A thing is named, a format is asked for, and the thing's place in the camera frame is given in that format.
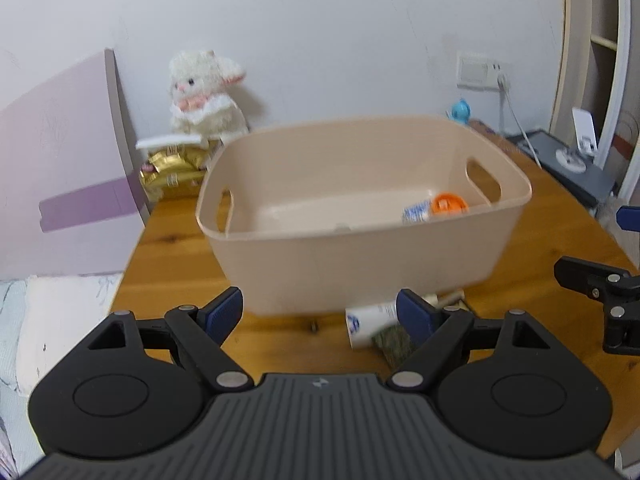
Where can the olive green pouch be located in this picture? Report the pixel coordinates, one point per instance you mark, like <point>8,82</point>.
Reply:
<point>395,345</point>

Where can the white plush sheep toy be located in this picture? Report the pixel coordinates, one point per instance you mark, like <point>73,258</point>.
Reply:
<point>199,83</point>

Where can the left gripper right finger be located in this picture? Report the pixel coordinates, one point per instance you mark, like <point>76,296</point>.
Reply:
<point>444,339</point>

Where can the pink purple headboard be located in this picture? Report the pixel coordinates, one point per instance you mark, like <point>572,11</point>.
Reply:
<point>71,200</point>

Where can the blue figurine toy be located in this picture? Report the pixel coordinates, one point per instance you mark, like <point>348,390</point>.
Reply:
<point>460,112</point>

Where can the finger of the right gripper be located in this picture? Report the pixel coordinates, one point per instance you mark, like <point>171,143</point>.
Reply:
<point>596,280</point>
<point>628,218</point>

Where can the gold snack bag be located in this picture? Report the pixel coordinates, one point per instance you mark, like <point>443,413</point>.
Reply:
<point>175,170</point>

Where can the beige plastic storage basket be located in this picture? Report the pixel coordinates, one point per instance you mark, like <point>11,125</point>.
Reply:
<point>306,219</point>

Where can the white phone stand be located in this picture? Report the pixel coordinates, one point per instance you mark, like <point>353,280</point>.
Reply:
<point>580,142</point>

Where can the white bed pillow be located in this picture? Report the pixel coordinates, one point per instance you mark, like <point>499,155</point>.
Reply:
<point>43,317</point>

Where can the white wall socket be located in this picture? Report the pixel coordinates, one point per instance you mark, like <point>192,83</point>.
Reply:
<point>476,72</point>

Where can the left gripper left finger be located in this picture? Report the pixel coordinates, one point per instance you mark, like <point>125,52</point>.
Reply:
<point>199,334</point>

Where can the white curved shelf frame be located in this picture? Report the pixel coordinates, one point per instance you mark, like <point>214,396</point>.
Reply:
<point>599,73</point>

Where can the orange lidded bottle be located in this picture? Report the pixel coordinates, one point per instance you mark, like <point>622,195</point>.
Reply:
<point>437,205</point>

